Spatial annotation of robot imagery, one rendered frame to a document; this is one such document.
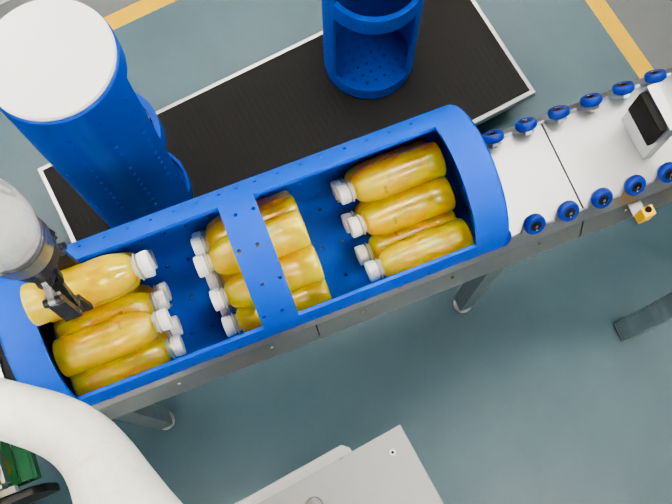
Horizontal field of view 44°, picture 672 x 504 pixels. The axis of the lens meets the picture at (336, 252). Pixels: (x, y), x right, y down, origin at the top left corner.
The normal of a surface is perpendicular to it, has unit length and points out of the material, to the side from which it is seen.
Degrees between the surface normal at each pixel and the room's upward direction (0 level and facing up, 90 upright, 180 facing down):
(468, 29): 0
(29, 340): 14
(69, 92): 0
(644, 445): 0
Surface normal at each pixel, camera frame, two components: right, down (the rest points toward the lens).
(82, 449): -0.33, -0.55
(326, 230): 0.09, 0.00
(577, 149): 0.00, -0.25
